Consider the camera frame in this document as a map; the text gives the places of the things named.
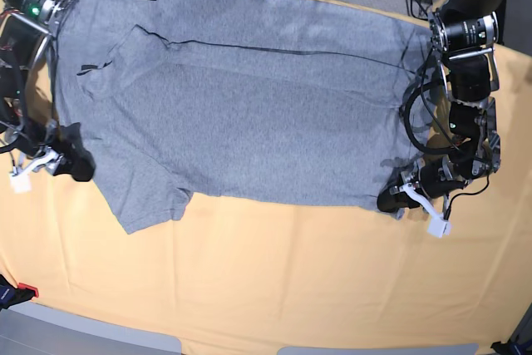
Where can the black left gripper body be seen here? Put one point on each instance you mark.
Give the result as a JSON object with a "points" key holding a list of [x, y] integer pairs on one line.
{"points": [[438, 177]]}

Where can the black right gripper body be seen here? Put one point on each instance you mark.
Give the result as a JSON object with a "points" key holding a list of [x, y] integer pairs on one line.
{"points": [[38, 147]]}

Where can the grey t-shirt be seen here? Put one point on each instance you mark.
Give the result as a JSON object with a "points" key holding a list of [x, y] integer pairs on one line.
{"points": [[282, 101]]}

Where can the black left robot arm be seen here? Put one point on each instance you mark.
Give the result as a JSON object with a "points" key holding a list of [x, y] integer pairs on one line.
{"points": [[463, 38]]}

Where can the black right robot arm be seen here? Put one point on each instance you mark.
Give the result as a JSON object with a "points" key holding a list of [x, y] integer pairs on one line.
{"points": [[29, 30]]}

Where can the red and black clamp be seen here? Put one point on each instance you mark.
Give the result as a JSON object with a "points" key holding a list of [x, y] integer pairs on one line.
{"points": [[13, 295]]}

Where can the yellow table cloth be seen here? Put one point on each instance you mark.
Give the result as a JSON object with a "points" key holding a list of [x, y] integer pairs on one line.
{"points": [[236, 276]]}

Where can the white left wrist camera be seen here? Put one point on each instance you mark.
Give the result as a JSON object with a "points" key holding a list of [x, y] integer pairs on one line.
{"points": [[439, 228]]}

